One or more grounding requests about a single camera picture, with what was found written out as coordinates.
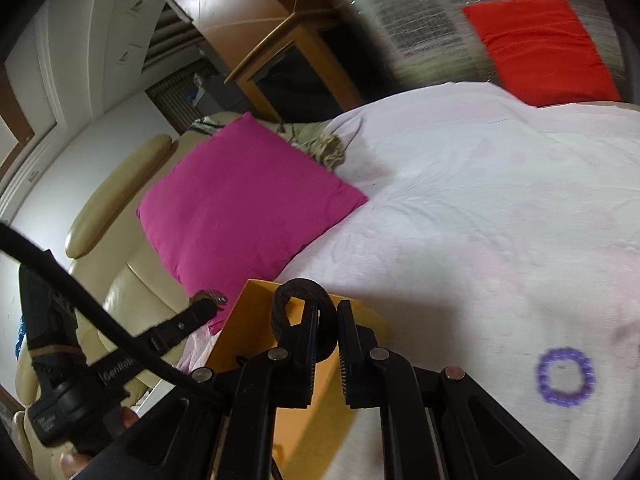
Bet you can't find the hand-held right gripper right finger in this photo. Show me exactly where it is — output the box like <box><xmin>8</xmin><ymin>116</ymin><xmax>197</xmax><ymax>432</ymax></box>
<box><xmin>337</xmin><ymin>299</ymin><xmax>581</xmax><ymax>480</ymax></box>

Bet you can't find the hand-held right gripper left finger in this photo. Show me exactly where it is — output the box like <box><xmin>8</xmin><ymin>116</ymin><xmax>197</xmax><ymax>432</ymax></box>
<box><xmin>95</xmin><ymin>302</ymin><xmax>321</xmax><ymax>480</ymax></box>

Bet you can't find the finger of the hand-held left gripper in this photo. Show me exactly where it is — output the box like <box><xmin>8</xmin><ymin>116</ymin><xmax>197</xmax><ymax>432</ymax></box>
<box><xmin>142</xmin><ymin>290</ymin><xmax>229</xmax><ymax>357</ymax></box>

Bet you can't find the black fabric hair tie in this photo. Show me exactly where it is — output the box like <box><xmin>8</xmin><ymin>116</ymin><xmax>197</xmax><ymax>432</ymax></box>
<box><xmin>270</xmin><ymin>277</ymin><xmax>341</xmax><ymax>364</ymax></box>

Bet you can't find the yellow cardboard box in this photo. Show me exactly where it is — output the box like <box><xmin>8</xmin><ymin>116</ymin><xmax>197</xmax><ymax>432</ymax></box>
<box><xmin>205</xmin><ymin>280</ymin><xmax>391</xmax><ymax>480</ymax></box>

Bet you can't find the person's left hand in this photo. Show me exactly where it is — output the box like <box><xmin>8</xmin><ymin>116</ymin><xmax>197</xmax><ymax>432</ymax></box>
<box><xmin>59</xmin><ymin>406</ymin><xmax>141</xmax><ymax>476</ymax></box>

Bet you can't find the blue plastic item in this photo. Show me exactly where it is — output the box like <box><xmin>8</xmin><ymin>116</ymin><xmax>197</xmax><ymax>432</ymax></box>
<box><xmin>13</xmin><ymin>316</ymin><xmax>27</xmax><ymax>362</ymax></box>

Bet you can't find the magenta pillow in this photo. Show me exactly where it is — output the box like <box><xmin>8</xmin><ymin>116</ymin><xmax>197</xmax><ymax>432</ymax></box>
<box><xmin>136</xmin><ymin>112</ymin><xmax>370</xmax><ymax>336</ymax></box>

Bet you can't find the beige leather sofa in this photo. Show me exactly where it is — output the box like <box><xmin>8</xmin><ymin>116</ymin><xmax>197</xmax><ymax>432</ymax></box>
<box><xmin>11</xmin><ymin>110</ymin><xmax>241</xmax><ymax>480</ymax></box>

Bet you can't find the white bed sheet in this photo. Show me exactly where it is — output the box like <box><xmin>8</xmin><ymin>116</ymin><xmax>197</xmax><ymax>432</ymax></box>
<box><xmin>175</xmin><ymin>80</ymin><xmax>640</xmax><ymax>480</ymax></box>

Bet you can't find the olive patterned cloth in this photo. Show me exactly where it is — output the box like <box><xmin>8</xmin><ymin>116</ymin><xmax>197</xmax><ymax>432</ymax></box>
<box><xmin>190</xmin><ymin>115</ymin><xmax>352</xmax><ymax>171</ymax></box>

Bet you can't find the grey storage bin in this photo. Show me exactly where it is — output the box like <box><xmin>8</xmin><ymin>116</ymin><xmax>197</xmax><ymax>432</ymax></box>
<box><xmin>192</xmin><ymin>72</ymin><xmax>237</xmax><ymax>117</ymax></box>

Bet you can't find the white cabinet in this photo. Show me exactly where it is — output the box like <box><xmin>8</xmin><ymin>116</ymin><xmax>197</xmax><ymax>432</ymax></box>
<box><xmin>0</xmin><ymin>0</ymin><xmax>173</xmax><ymax>171</ymax></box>

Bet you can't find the wooden table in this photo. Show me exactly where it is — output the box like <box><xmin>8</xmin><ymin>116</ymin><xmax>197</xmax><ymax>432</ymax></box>
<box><xmin>224</xmin><ymin>9</ymin><xmax>364</xmax><ymax>122</ymax></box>

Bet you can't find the silver bubble wrap sheet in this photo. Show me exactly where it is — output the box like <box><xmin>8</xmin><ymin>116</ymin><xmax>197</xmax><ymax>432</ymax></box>
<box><xmin>320</xmin><ymin>0</ymin><xmax>628</xmax><ymax>98</ymax></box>

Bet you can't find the red pillow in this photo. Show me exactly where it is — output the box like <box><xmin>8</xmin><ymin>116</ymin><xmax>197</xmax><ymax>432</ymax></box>
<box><xmin>461</xmin><ymin>0</ymin><xmax>622</xmax><ymax>107</ymax></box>

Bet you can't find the black cable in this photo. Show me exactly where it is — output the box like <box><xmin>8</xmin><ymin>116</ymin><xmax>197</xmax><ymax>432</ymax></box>
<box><xmin>0</xmin><ymin>222</ymin><xmax>223</xmax><ymax>402</ymax></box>

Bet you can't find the purple beaded bracelet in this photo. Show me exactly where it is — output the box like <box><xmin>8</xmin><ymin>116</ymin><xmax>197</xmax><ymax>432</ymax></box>
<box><xmin>536</xmin><ymin>347</ymin><xmax>598</xmax><ymax>407</ymax></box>

